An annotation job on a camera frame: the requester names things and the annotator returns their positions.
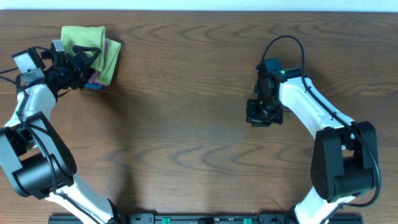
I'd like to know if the light green microfiber cloth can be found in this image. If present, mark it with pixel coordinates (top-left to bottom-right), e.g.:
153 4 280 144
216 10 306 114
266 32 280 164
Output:
61 26 106 72

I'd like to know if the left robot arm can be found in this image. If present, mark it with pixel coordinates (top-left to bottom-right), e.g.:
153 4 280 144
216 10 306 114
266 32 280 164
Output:
1 40 126 223

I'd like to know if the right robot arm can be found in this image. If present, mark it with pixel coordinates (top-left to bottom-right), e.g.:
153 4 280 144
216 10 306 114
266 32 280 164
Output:
246 65 381 223

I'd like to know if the purple folded cloth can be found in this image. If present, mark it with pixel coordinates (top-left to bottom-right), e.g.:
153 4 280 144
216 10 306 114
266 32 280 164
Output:
88 39 109 86

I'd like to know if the blue folded cloth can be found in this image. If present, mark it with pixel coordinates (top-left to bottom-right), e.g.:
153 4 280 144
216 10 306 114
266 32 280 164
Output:
85 83 103 90

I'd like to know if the green folded cloth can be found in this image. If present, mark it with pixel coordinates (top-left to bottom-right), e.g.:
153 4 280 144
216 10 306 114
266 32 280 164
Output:
95 39 121 85

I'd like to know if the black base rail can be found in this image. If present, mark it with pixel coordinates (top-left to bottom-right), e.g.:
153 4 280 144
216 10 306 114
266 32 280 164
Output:
48 213 363 224

